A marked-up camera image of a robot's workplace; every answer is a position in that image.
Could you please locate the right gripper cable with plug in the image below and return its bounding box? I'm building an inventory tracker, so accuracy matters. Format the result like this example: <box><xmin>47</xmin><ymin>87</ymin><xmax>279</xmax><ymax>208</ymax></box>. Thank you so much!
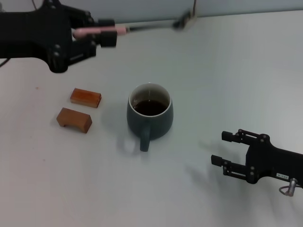
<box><xmin>278</xmin><ymin>177</ymin><xmax>303</xmax><ymax>197</ymax></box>

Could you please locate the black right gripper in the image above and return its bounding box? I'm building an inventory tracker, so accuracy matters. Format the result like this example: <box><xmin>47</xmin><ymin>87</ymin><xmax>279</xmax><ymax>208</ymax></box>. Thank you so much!
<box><xmin>211</xmin><ymin>129</ymin><xmax>303</xmax><ymax>185</ymax></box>

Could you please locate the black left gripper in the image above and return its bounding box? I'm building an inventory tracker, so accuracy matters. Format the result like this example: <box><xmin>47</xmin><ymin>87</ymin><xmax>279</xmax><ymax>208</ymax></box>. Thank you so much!
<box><xmin>0</xmin><ymin>0</ymin><xmax>118</xmax><ymax>73</ymax></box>

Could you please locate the glossy orange wooden block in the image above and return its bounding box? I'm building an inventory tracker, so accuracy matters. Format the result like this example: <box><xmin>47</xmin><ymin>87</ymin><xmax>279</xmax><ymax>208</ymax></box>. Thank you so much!
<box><xmin>70</xmin><ymin>87</ymin><xmax>102</xmax><ymax>109</ymax></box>

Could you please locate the brown notched wooden block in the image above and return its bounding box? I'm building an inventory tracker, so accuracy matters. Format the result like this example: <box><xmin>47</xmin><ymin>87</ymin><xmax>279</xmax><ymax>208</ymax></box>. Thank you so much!
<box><xmin>56</xmin><ymin>107</ymin><xmax>93</xmax><ymax>134</ymax></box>

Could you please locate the dark grey coffee cup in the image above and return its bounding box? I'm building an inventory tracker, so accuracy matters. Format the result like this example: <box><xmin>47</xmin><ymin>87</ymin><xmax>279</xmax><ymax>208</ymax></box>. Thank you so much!
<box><xmin>126</xmin><ymin>82</ymin><xmax>174</xmax><ymax>152</ymax></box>

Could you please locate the pink handled metal spoon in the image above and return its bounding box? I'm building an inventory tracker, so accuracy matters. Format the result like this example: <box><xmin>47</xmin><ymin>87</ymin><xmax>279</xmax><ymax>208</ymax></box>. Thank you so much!
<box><xmin>72</xmin><ymin>9</ymin><xmax>197</xmax><ymax>40</ymax></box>

